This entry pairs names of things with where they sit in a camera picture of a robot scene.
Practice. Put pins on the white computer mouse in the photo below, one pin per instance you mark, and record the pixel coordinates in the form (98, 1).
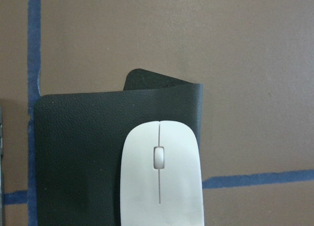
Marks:
(160, 182)

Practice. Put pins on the grey laptop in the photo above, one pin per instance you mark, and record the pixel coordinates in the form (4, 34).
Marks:
(2, 217)

